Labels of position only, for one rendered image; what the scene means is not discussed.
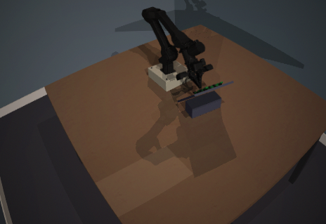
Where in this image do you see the dark grey switch panel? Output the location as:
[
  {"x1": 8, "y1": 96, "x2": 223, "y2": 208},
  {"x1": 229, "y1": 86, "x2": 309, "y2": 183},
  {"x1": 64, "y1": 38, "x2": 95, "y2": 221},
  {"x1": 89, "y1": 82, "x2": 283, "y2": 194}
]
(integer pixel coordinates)
[{"x1": 177, "y1": 80, "x2": 234, "y2": 119}]

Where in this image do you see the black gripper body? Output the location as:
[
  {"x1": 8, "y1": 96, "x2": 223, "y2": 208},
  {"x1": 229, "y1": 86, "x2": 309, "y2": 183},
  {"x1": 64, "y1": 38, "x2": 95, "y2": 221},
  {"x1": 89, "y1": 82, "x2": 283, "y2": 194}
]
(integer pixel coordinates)
[{"x1": 176, "y1": 57, "x2": 213, "y2": 80}]

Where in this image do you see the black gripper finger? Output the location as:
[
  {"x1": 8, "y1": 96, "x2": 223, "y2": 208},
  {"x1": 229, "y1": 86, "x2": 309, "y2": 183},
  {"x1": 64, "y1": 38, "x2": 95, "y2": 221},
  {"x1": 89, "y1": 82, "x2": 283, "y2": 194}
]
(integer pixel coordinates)
[
  {"x1": 197, "y1": 72, "x2": 204, "y2": 88},
  {"x1": 188, "y1": 75, "x2": 200, "y2": 88}
]

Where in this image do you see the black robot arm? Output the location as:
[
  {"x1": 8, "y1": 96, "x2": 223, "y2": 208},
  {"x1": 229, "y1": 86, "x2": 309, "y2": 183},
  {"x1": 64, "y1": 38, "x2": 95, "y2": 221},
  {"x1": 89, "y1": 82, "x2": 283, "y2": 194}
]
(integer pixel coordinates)
[{"x1": 141, "y1": 7, "x2": 206, "y2": 74}]

